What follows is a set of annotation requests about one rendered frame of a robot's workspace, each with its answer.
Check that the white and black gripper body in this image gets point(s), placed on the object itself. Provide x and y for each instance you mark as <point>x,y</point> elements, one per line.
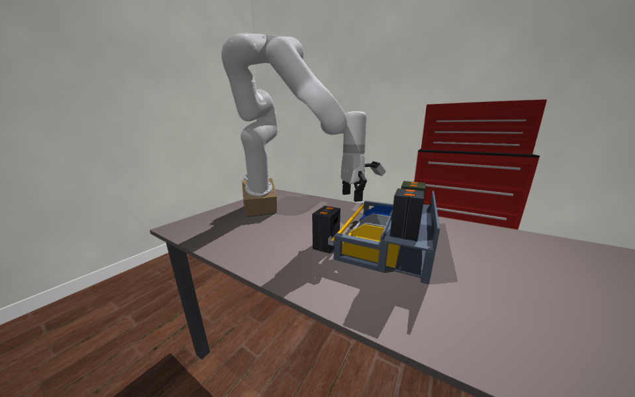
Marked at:
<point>352,163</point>

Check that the yellow vertical bar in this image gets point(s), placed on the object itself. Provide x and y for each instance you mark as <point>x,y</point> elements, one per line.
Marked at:
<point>351,219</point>

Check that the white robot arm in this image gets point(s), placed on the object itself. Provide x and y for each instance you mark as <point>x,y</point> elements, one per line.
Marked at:
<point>285,54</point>

